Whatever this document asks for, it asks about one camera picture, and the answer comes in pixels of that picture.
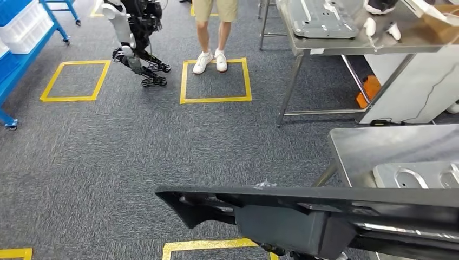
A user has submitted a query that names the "white handheld controller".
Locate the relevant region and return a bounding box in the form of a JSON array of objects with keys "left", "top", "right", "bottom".
[
  {"left": 386, "top": 22, "right": 402, "bottom": 41},
  {"left": 363, "top": 17, "right": 377, "bottom": 37}
]

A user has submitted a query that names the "black power adapter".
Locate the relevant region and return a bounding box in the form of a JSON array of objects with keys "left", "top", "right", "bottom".
[{"left": 369, "top": 119, "right": 404, "bottom": 127}]

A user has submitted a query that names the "black and white headset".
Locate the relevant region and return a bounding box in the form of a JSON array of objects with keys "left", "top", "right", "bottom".
[{"left": 364, "top": 0, "right": 399, "bottom": 15}]

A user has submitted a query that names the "blue plastic bin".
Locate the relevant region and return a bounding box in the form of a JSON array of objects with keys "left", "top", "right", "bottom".
[{"left": 0, "top": 50, "right": 21, "bottom": 81}]

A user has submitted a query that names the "person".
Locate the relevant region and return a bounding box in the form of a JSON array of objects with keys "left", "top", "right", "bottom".
[{"left": 191, "top": 0, "right": 240, "bottom": 75}]

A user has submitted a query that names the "white plastic bin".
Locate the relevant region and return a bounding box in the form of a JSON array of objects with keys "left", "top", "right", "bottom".
[{"left": 0, "top": 0, "right": 55, "bottom": 55}]

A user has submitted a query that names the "thin black cable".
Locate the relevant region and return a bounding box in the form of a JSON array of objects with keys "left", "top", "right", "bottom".
[{"left": 411, "top": 62, "right": 459, "bottom": 124}]

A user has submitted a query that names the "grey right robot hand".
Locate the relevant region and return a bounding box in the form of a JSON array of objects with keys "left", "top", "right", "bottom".
[{"left": 253, "top": 180, "right": 278, "bottom": 190}]

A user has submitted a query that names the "black plastic plate frame part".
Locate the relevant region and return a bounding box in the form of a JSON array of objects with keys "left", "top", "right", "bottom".
[{"left": 155, "top": 185, "right": 459, "bottom": 260}]

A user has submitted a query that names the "steel workbench table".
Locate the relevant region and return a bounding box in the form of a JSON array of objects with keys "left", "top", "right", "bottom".
[
  {"left": 311, "top": 123, "right": 459, "bottom": 189},
  {"left": 275, "top": 0, "right": 459, "bottom": 127}
]

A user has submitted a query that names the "blue metal shelf rack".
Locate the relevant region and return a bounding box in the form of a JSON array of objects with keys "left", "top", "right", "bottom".
[
  {"left": 39, "top": 0, "right": 82, "bottom": 27},
  {"left": 0, "top": 0, "right": 71, "bottom": 131}
]

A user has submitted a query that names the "white board panel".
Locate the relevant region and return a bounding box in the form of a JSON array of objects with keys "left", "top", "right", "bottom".
[{"left": 358, "top": 44, "right": 459, "bottom": 125}]

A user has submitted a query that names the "open brown cardboard box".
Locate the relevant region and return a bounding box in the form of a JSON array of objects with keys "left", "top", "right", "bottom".
[{"left": 421, "top": 3, "right": 459, "bottom": 46}]

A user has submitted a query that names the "orange plastic object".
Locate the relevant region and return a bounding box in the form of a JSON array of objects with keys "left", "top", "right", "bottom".
[{"left": 356, "top": 74, "right": 382, "bottom": 109}]

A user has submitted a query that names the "white and black humanoid robot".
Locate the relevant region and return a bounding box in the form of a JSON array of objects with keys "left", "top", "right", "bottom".
[{"left": 101, "top": 0, "right": 172, "bottom": 88}]

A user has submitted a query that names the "grey stamped metal plate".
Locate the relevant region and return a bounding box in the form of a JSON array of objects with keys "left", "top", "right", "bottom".
[
  {"left": 372, "top": 160, "right": 459, "bottom": 190},
  {"left": 286, "top": 0, "right": 361, "bottom": 40}
]

